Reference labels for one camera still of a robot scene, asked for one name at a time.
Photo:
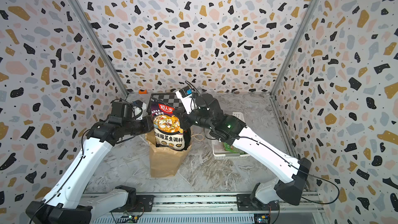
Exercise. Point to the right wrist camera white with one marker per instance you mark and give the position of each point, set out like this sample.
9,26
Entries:
186,97

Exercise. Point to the purple yellow fish seasoning packet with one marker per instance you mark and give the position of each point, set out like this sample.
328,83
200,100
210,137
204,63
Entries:
167,129

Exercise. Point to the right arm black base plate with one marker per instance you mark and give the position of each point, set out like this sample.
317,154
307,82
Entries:
247,202

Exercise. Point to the brown paper bag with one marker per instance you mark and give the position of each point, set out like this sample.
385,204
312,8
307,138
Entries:
164,161

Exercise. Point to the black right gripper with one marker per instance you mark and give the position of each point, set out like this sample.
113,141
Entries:
186,116

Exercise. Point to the black white chessboard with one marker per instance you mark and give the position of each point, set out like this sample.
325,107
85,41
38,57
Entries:
169,99

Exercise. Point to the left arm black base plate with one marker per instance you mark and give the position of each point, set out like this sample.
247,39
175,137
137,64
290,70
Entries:
141,203

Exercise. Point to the white perforated plastic basket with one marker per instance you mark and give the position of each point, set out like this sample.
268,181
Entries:
218,150

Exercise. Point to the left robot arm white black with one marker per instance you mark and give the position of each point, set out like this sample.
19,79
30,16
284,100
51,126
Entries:
63,204

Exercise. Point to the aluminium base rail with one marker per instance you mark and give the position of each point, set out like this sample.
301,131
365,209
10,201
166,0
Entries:
214,208

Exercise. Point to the orange black small tool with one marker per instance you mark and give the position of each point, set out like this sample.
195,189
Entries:
142,91

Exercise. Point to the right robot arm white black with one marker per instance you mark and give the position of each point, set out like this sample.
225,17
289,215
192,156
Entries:
291,173

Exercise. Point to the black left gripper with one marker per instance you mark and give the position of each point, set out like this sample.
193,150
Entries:
147,120

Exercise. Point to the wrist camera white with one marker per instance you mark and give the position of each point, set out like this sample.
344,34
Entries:
139,108
186,97

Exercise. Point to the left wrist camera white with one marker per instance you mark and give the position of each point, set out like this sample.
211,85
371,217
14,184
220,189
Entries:
139,108

